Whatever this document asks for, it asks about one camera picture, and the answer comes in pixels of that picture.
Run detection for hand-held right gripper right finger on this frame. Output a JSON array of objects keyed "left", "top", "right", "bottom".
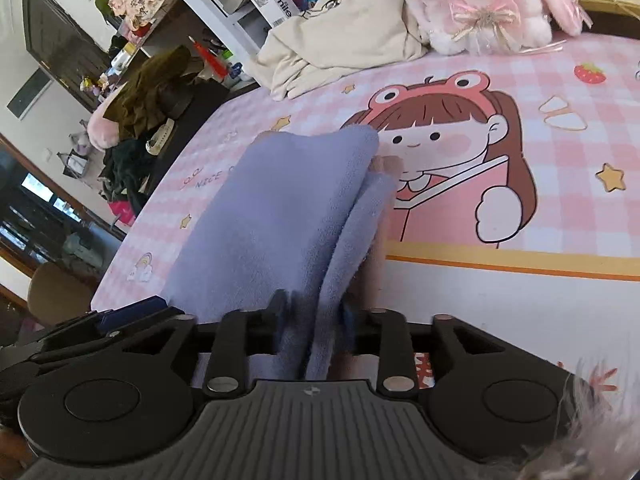
[{"left": 341, "top": 304, "right": 507, "bottom": 397}]

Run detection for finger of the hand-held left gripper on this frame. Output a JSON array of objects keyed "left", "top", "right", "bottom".
[{"left": 31, "top": 296, "right": 175, "bottom": 365}]

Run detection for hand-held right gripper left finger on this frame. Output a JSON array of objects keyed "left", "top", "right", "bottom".
[{"left": 122, "top": 290, "right": 302, "bottom": 397}]

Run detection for purple and brown sweater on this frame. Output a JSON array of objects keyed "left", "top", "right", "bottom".
[{"left": 162, "top": 124, "right": 401, "bottom": 397}]

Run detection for pile of dark clothes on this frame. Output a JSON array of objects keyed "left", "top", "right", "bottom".
[{"left": 99, "top": 139, "right": 158, "bottom": 216}]

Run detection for wooden chair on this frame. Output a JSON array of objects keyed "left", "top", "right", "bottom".
[{"left": 26, "top": 261, "right": 97, "bottom": 327}]

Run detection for white wristwatch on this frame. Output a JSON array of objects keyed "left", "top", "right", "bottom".
[{"left": 144, "top": 118, "right": 177, "bottom": 157}]

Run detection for pink plush toy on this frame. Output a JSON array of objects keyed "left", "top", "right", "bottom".
[{"left": 86, "top": 104, "right": 123, "bottom": 150}]

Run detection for dark green cloth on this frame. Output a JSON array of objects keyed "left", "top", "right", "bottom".
[{"left": 106, "top": 44, "right": 213, "bottom": 138}]

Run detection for red scissors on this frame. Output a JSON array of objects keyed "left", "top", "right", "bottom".
[{"left": 188, "top": 35, "right": 243, "bottom": 83}]

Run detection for pink cartoon desk mat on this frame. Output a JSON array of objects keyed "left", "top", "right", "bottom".
[{"left": 90, "top": 35, "right": 640, "bottom": 393}]

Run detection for cream cloth bag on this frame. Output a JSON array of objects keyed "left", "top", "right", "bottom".
[{"left": 247, "top": 0, "right": 427, "bottom": 101}]

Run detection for white labelled box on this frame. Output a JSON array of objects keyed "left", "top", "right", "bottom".
[{"left": 247, "top": 0, "right": 302, "bottom": 29}]

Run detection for white and pink plush bunny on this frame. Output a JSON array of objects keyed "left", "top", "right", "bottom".
[{"left": 397, "top": 0, "right": 594, "bottom": 57}]

